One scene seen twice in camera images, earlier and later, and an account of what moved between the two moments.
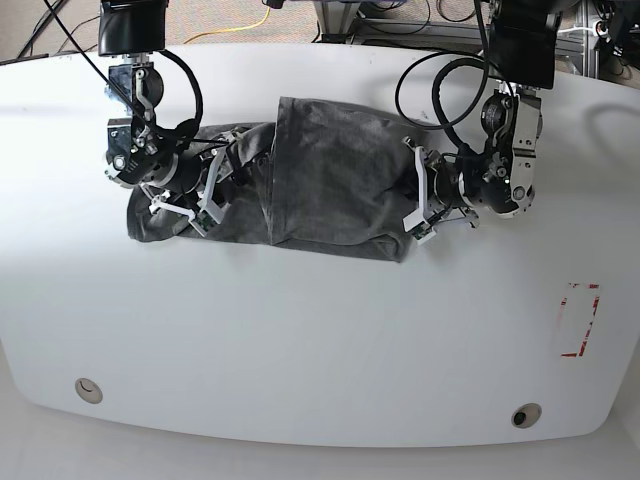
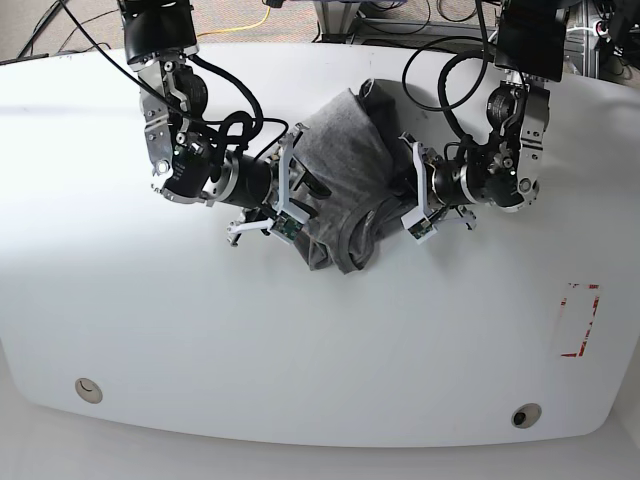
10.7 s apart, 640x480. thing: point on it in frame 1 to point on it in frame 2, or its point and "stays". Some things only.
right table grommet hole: [525, 415] stays
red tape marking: [595, 306] stays
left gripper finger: [238, 174] to [315, 188]
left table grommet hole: [88, 390] stays
